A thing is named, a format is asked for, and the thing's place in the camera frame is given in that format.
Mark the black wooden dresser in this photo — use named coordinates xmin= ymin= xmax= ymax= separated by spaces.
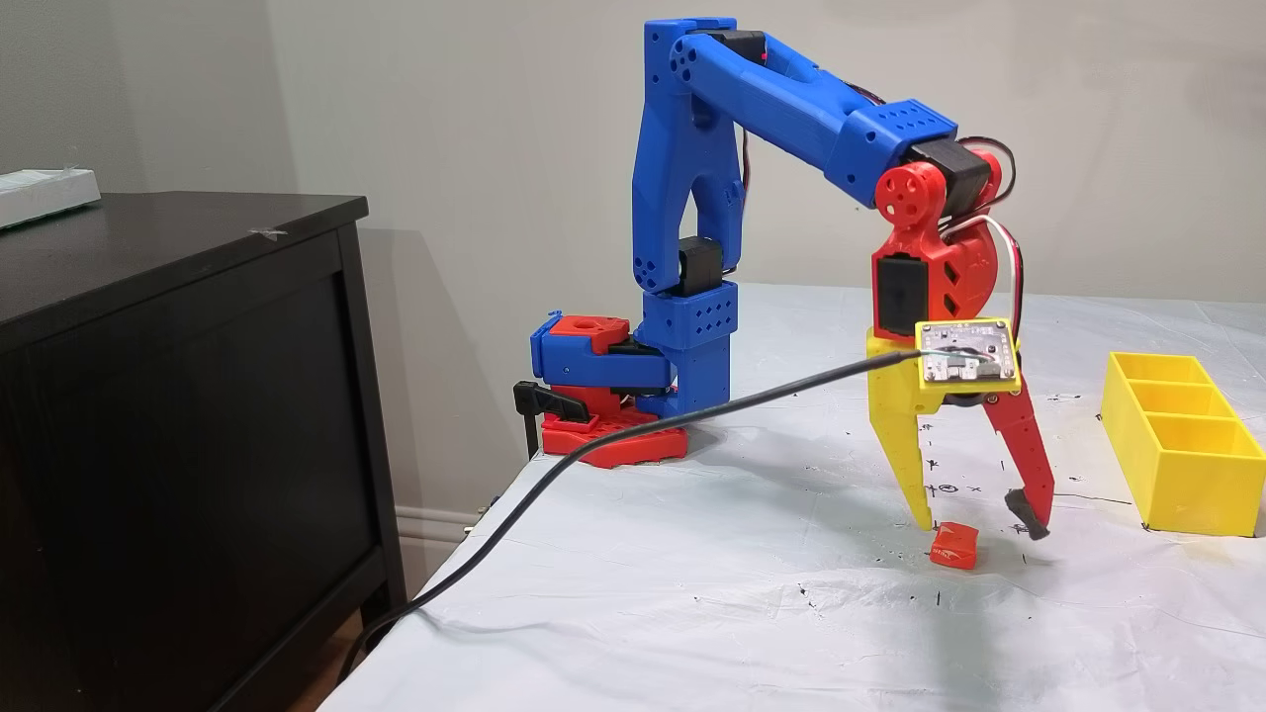
xmin=0 ymin=191 xmax=408 ymax=712

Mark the white plastic table cover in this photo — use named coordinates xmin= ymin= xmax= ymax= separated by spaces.
xmin=316 ymin=282 xmax=1266 ymax=712

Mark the white baseboard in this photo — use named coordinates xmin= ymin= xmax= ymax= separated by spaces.
xmin=394 ymin=504 xmax=481 ymax=599

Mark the red white black servo wire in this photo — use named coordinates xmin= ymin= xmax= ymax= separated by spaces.
xmin=954 ymin=135 xmax=1018 ymax=211
xmin=940 ymin=213 xmax=1027 ymax=342

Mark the white flat box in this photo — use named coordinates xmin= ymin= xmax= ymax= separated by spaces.
xmin=0 ymin=168 xmax=102 ymax=230

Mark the black camera cable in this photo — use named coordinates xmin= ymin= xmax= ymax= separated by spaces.
xmin=336 ymin=346 xmax=931 ymax=685

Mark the orange Starburst candy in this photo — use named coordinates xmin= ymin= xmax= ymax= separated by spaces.
xmin=929 ymin=522 xmax=980 ymax=572

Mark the camera circuit board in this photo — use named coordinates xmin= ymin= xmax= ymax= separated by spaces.
xmin=914 ymin=317 xmax=1022 ymax=388

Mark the yellow three-compartment box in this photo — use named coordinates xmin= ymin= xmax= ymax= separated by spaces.
xmin=1101 ymin=351 xmax=1266 ymax=538

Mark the black table clamp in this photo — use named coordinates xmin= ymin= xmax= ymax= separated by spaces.
xmin=512 ymin=381 xmax=585 ymax=461

